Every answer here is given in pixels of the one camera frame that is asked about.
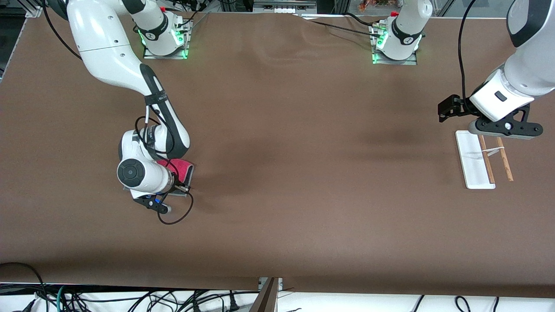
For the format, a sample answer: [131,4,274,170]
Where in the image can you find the black looped floor cable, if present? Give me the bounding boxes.
[0,262,48,312]

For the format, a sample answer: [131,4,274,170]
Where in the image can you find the aluminium profile with bracket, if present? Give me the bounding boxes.
[249,277,283,312]

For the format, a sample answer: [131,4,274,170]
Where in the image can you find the grey metal device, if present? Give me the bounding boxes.
[254,0,317,13]

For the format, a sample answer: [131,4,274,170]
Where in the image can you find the long black table cable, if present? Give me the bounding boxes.
[299,16,382,38]

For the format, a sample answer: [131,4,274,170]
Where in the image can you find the tangled black floor cables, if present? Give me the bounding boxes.
[65,289,226,312]

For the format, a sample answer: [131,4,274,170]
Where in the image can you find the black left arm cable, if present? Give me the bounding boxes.
[458,0,480,102]

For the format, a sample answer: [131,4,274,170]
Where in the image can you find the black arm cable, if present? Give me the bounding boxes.
[458,0,480,102]
[41,0,194,226]

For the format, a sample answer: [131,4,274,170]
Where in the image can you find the orange packaged items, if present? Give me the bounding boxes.
[359,0,391,11]

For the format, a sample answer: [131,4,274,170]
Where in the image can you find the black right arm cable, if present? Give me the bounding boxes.
[41,0,194,226]

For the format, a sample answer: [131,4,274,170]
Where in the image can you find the short black table cable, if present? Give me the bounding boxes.
[344,12,379,27]

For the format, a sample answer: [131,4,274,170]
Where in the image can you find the pink and grey towel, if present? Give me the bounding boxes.
[123,159,195,198]

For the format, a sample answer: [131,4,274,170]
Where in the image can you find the aluminium frame corner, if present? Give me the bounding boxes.
[25,0,51,18]

